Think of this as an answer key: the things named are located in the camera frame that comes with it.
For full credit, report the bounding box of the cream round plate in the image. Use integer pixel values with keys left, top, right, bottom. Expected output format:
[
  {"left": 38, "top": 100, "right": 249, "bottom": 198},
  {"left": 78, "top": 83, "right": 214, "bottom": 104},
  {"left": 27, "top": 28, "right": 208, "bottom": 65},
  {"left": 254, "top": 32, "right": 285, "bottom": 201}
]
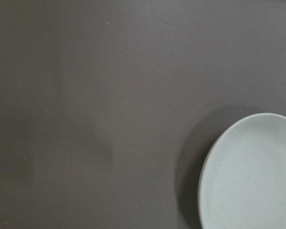
[{"left": 197, "top": 113, "right": 286, "bottom": 229}]

